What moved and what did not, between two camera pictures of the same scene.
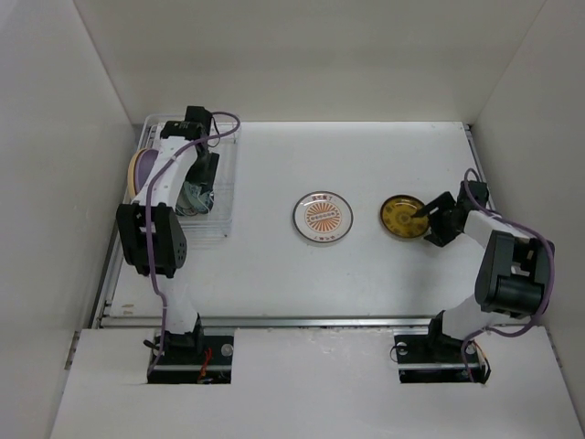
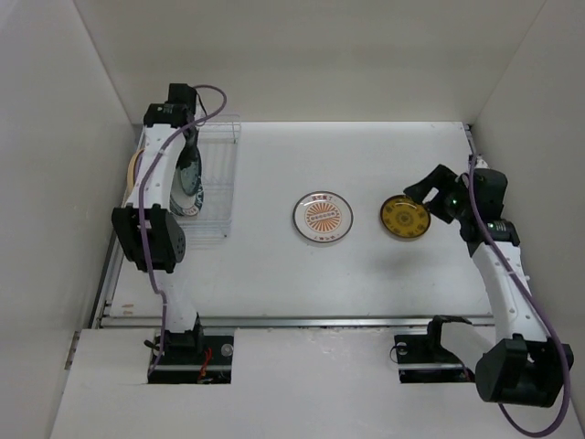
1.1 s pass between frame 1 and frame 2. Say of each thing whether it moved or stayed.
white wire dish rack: stayed
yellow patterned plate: stayed
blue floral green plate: moved
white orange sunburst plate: stayed
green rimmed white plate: stayed
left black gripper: moved
